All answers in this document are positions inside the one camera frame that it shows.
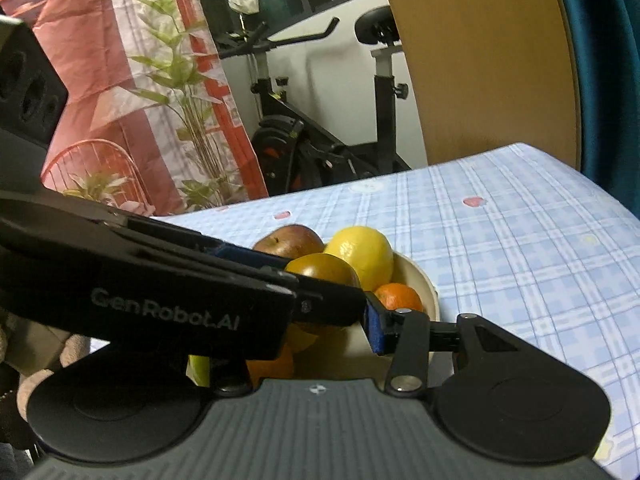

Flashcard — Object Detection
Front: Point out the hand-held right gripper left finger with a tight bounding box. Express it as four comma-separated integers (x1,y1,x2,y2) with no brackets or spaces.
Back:
209,356,254,397

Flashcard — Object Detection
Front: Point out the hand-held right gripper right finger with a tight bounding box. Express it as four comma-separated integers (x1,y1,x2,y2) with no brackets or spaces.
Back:
363,290,538,396

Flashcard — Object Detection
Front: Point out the red apple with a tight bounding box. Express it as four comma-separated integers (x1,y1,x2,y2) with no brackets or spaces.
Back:
252,224,326,258

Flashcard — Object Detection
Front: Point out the wooden board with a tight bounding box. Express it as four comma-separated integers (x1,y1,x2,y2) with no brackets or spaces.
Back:
373,0,584,171

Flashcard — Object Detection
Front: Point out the black exercise bike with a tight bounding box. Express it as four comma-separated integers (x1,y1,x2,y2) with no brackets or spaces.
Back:
214,5,414,197

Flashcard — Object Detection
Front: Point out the greenish orange tangerine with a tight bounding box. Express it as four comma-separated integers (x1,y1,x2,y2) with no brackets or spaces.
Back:
284,253,362,336

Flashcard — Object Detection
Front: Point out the blue checked tablecloth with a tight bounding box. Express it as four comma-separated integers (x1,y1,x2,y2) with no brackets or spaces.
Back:
90,142,640,480

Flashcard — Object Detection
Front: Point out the printed wall backdrop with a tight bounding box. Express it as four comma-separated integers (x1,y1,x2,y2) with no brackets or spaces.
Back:
0,0,271,217

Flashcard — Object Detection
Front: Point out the person's left hand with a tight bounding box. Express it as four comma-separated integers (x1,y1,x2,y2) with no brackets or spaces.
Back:
0,310,94,429

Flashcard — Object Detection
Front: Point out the small orange tangerine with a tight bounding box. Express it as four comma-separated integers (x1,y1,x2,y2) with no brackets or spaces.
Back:
246,344,296,387

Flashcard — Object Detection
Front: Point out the green round fruit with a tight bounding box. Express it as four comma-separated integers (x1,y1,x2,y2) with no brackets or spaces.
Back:
188,354,212,389

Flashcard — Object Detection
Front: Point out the yellow lemon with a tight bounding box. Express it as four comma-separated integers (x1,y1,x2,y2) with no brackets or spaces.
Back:
323,226,395,292
286,326,319,354

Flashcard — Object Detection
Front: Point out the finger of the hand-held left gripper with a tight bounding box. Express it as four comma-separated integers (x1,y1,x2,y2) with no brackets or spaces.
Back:
125,214,301,283
292,279,369,330

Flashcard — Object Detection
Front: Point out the cream round plate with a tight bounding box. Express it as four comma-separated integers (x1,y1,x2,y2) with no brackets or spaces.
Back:
292,252,454,389

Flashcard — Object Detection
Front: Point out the blue curtain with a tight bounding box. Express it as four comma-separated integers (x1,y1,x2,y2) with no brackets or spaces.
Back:
547,0,640,207

